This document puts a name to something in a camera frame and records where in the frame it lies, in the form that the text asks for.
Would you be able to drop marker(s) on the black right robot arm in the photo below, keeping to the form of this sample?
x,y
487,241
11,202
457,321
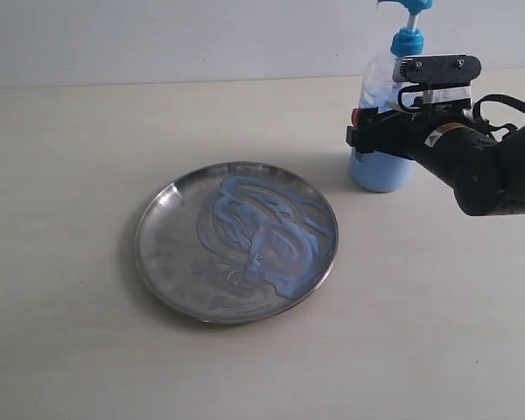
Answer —
x,y
487,176

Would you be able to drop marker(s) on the light blue soap smear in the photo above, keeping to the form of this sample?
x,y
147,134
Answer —
x,y
263,233

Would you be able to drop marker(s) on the blue soap pump bottle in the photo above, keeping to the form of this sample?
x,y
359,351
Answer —
x,y
379,172

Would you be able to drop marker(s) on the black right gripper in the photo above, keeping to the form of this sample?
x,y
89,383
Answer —
x,y
404,135

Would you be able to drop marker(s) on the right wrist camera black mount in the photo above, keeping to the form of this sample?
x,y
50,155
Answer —
x,y
429,80

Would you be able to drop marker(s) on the round steel plate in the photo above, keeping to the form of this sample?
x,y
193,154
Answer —
x,y
182,274

